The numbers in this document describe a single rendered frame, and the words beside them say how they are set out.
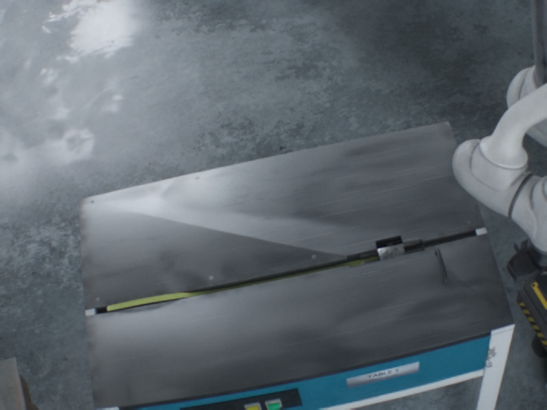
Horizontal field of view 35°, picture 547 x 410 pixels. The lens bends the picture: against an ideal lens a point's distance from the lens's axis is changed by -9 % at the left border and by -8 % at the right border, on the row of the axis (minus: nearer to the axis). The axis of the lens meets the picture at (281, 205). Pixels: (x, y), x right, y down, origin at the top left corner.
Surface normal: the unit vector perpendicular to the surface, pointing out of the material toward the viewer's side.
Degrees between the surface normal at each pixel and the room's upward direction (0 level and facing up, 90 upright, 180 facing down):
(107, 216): 0
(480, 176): 60
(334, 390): 90
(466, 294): 0
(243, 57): 0
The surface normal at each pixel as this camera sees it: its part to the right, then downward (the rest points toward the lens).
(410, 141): -0.13, -0.58
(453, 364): 0.16, 0.79
